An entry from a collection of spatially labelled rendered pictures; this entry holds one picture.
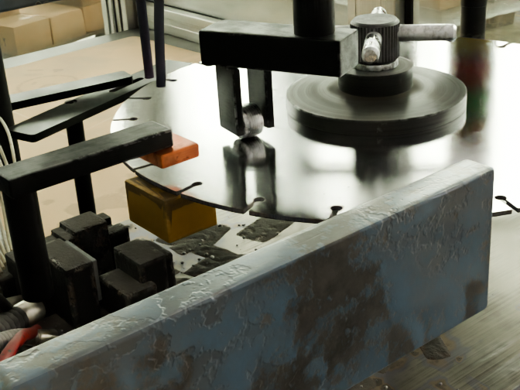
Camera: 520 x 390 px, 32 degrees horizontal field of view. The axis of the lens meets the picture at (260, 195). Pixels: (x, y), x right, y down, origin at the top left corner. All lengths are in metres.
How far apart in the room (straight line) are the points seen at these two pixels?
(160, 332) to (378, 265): 0.09
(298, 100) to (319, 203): 0.13
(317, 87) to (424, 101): 0.07
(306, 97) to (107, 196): 0.44
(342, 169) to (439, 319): 0.14
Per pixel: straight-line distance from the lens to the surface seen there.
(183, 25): 1.55
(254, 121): 0.52
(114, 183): 0.99
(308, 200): 0.44
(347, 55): 0.48
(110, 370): 0.26
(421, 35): 0.55
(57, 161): 0.44
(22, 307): 0.48
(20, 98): 0.71
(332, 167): 0.48
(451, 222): 0.35
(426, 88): 0.57
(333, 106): 0.54
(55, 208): 0.95
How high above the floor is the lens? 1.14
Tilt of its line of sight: 25 degrees down
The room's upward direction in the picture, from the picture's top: 4 degrees counter-clockwise
